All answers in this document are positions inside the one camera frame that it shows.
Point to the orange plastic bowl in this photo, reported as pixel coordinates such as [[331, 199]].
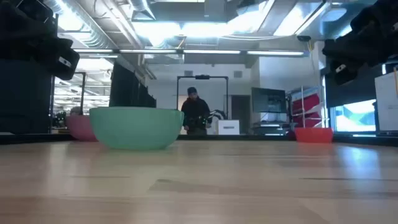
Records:
[[314, 135]]

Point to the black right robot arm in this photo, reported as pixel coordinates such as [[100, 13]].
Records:
[[381, 25]]

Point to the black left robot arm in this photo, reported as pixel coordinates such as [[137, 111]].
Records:
[[21, 28]]

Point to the black background robot arm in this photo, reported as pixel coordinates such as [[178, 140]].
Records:
[[219, 113]]

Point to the ceiling light bar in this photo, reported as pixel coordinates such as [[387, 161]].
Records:
[[93, 50], [275, 53], [147, 51], [211, 52]]

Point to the large black panel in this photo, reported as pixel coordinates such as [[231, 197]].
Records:
[[25, 96]]

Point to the bright display screen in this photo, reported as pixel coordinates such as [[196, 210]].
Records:
[[356, 116]]

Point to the whiteboard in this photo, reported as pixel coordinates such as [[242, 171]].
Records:
[[387, 102]]

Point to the white rack with red panels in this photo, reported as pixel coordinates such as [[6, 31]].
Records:
[[306, 109]]

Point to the pink plastic bowl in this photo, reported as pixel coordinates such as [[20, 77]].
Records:
[[81, 127]]

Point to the black partition panel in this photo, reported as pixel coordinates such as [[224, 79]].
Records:
[[127, 90]]

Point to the dark monitor screen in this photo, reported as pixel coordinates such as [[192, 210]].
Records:
[[269, 100]]

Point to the grey equipment cart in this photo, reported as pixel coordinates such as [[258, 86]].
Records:
[[270, 128]]

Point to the green plastic bowl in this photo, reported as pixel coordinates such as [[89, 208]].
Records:
[[136, 130]]

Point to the white box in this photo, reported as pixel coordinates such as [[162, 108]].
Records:
[[228, 127]]

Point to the person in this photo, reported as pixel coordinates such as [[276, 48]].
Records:
[[196, 112]]

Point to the ceiling security camera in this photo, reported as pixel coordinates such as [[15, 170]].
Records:
[[303, 38]]

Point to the black table edge rail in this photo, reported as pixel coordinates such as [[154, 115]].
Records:
[[37, 137]]

